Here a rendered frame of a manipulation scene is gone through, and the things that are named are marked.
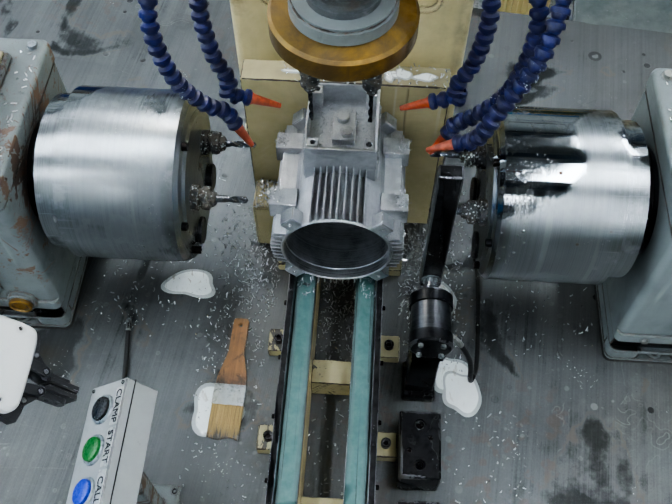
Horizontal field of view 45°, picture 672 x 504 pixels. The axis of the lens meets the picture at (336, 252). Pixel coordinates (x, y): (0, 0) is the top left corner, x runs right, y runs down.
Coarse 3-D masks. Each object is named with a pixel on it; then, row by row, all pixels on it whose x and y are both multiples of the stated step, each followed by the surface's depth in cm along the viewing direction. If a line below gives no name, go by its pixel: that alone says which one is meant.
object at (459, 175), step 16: (448, 176) 93; (448, 192) 95; (432, 208) 99; (448, 208) 98; (432, 224) 101; (448, 224) 101; (432, 240) 104; (448, 240) 104; (432, 256) 108; (432, 272) 111
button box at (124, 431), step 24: (120, 384) 98; (120, 408) 95; (144, 408) 98; (96, 432) 96; (120, 432) 94; (144, 432) 97; (96, 456) 94; (120, 456) 93; (144, 456) 96; (72, 480) 95; (96, 480) 92; (120, 480) 92
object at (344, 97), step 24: (336, 96) 116; (360, 96) 116; (312, 120) 115; (336, 120) 113; (360, 120) 115; (312, 144) 109; (336, 144) 113; (360, 144) 113; (312, 168) 112; (336, 168) 112; (360, 168) 111
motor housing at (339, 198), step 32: (288, 128) 122; (288, 160) 118; (384, 160) 117; (320, 192) 111; (352, 192) 109; (384, 192) 115; (320, 224) 126; (352, 224) 109; (288, 256) 118; (320, 256) 123; (352, 256) 123; (384, 256) 118
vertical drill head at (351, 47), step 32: (288, 0) 93; (320, 0) 90; (352, 0) 89; (384, 0) 93; (416, 0) 96; (288, 32) 93; (320, 32) 91; (352, 32) 91; (384, 32) 93; (416, 32) 95; (320, 64) 91; (352, 64) 91; (384, 64) 92
